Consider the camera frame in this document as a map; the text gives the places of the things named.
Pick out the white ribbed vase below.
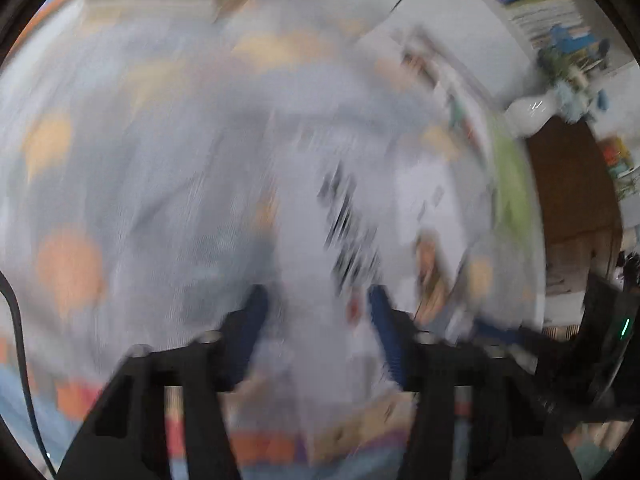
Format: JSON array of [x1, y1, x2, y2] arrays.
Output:
[[502, 91, 563, 138]]

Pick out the row of pale books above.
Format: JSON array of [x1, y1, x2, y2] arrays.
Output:
[[510, 0, 588, 48]]

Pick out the black cable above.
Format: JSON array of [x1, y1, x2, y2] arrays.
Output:
[[0, 270, 58, 478]]

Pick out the white bookshelf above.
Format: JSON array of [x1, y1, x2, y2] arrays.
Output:
[[350, 0, 640, 106]]

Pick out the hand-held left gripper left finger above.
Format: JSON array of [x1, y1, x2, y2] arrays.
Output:
[[57, 284, 271, 480]]

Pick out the brown wooden sideboard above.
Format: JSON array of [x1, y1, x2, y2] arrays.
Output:
[[522, 115, 626, 291]]

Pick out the beige striped surface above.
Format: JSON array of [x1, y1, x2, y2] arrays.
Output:
[[542, 325, 586, 341]]

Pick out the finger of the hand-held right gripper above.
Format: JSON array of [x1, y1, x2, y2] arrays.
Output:
[[470, 317, 546, 356]]

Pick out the green book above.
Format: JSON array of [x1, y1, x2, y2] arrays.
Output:
[[492, 110, 536, 241]]

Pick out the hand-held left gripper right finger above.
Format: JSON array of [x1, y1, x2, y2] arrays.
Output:
[[367, 284, 583, 480]]

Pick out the grey fan pattern table mat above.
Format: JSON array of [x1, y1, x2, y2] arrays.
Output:
[[0, 0, 546, 480]]

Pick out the red snack jar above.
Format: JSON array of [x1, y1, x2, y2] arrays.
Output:
[[601, 137, 630, 161]]

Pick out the teal cloth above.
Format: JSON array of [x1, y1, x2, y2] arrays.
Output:
[[570, 440, 621, 480]]

